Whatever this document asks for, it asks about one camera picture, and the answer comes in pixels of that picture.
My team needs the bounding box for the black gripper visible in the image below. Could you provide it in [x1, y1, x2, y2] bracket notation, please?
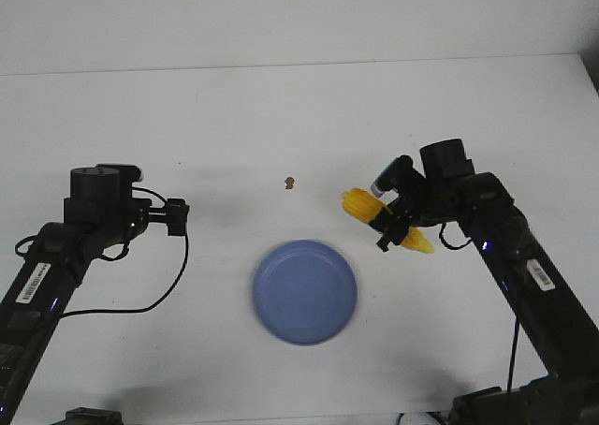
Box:
[135, 198, 190, 236]
[368, 169, 426, 252]

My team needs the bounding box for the yellow corn cob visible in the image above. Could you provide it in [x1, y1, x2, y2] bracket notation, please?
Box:
[342, 187, 434, 254]

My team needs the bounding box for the blue round plate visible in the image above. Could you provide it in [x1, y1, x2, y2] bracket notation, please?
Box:
[252, 240, 358, 346]

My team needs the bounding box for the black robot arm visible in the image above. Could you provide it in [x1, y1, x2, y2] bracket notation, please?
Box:
[371, 139, 598, 424]
[1, 164, 189, 424]

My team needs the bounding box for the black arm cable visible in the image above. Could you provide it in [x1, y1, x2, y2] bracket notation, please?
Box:
[437, 223, 520, 393]
[13, 186, 190, 316]

